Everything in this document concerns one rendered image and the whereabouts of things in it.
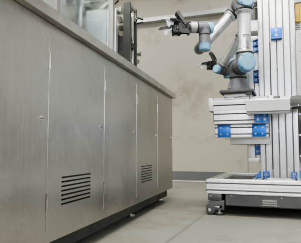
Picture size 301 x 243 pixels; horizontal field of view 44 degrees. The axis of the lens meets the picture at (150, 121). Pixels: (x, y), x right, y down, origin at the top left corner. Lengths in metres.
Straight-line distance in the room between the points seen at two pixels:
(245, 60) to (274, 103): 0.33
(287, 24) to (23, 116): 2.10
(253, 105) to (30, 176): 1.58
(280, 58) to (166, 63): 3.10
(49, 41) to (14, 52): 0.21
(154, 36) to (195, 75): 0.90
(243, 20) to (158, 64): 3.26
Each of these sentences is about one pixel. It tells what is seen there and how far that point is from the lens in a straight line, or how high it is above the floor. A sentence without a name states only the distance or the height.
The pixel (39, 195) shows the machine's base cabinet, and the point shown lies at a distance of 1.29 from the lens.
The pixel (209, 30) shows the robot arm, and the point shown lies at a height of 1.19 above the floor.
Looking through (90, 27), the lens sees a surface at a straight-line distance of 1.82.
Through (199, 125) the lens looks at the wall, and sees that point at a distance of 5.40.
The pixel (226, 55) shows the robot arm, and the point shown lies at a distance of 3.27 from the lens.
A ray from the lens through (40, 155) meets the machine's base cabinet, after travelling 1.28.
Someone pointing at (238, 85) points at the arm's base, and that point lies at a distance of 2.58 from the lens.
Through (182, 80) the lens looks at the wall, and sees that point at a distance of 5.55.
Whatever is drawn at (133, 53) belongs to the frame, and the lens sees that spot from 2.74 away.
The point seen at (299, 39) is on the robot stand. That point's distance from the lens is 2.78.
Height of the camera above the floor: 0.41
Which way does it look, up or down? 5 degrees up
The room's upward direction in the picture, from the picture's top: straight up
